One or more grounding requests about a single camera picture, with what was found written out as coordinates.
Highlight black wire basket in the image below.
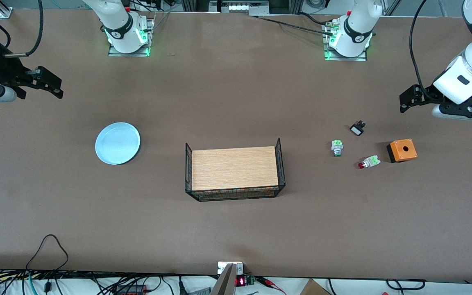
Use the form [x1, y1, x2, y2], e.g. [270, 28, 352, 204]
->
[185, 138, 286, 202]

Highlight light blue round plate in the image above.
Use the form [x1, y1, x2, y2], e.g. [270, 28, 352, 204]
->
[95, 122, 141, 165]

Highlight black coiled cable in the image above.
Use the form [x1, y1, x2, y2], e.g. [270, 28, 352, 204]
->
[386, 279, 426, 290]

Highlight brown cardboard piece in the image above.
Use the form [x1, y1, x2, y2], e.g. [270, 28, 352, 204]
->
[300, 279, 331, 295]

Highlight red wire leads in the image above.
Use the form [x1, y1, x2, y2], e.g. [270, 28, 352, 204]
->
[256, 277, 288, 295]

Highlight wooden board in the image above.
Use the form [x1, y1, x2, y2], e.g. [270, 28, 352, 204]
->
[192, 146, 279, 191]

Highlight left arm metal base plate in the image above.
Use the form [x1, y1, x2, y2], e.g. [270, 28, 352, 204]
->
[322, 23, 368, 62]

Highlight silver camera mount bracket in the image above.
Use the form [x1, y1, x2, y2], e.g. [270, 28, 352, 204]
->
[209, 261, 244, 295]

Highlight red push button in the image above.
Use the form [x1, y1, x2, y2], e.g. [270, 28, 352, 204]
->
[358, 155, 381, 170]

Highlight black power strip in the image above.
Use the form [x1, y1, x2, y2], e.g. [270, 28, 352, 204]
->
[113, 284, 148, 295]

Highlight orange black button box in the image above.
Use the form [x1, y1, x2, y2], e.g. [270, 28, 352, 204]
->
[386, 138, 418, 163]

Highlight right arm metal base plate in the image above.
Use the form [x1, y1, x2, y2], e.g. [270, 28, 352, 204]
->
[108, 16, 155, 57]

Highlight black looped cable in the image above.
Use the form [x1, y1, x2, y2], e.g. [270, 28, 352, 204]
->
[26, 234, 69, 271]

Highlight metal frame with light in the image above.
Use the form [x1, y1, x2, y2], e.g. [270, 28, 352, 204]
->
[209, 0, 269, 16]

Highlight black cable to base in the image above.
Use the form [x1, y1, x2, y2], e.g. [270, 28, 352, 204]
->
[252, 16, 335, 35]

